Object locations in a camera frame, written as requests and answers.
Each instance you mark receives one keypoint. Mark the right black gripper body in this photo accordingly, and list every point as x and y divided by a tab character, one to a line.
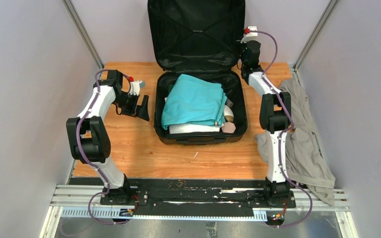
242	48

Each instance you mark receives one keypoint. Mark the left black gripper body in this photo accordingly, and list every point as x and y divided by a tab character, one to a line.
127	102

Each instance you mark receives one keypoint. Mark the teal shirt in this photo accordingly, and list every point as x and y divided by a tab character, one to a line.
187	86

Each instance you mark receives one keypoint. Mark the white shirt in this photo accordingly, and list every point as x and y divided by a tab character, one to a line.
193	128

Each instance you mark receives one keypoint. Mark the brown grey cylinder bottle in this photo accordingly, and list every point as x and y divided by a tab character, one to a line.
229	103

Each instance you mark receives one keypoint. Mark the black suitcase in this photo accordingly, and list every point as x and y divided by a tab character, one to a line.
200	38

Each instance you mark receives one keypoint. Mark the white round compact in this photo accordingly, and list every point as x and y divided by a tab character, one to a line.
228	114

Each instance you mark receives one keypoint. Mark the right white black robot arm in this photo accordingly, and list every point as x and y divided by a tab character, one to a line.
272	118

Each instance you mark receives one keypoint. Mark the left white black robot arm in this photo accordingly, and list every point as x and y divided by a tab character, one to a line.
88	139

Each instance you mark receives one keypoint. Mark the grey shirt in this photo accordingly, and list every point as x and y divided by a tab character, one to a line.
304	162

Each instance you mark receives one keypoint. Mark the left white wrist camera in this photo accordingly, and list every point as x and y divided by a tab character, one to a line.
135	86

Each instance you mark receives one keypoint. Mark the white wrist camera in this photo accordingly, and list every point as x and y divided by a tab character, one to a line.
250	34
135	86

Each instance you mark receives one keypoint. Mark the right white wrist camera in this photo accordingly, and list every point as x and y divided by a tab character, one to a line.
250	34

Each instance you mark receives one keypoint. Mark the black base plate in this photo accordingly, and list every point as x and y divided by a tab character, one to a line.
196	197

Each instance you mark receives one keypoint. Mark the right aluminium corner post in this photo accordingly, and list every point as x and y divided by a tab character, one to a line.
324	18

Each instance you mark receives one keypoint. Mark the aluminium corner post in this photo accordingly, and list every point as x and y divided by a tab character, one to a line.
72	12
324	18

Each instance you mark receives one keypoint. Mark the aluminium rail frame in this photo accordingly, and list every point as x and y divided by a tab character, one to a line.
74	213

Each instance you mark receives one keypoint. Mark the left aluminium corner post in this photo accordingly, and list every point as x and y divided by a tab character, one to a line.
72	12

